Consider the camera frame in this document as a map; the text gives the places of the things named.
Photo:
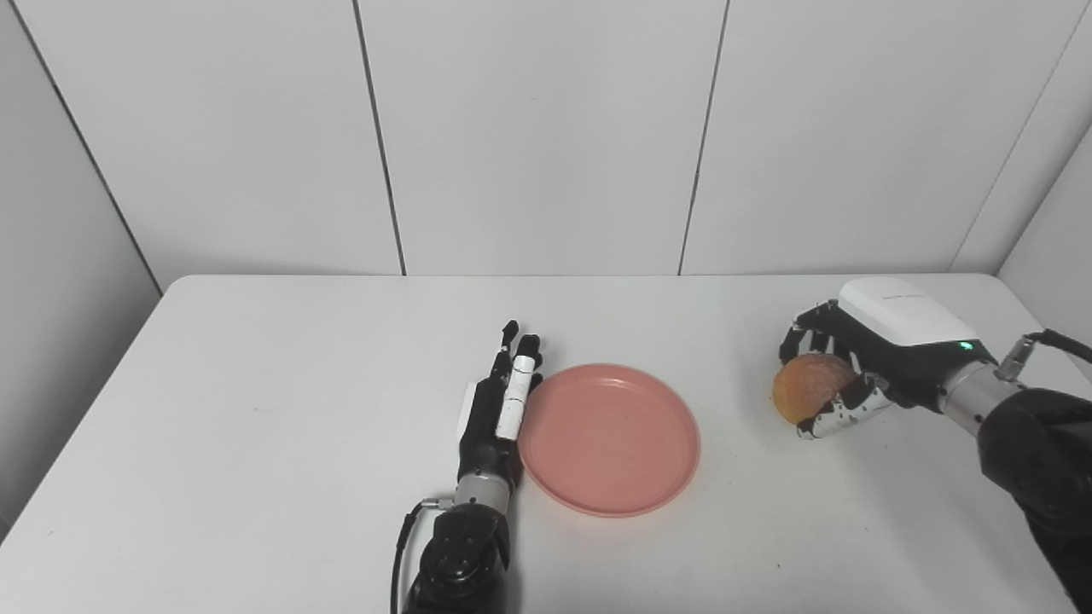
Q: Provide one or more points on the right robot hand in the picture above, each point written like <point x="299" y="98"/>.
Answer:
<point x="879" y="350"/>

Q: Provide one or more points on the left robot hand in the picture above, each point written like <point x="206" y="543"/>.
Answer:
<point x="499" y="409"/>

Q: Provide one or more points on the pink round plate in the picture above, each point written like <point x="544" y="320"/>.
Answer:
<point x="609" y="440"/>

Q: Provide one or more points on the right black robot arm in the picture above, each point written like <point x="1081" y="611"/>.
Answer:
<point x="1032" y="460"/>

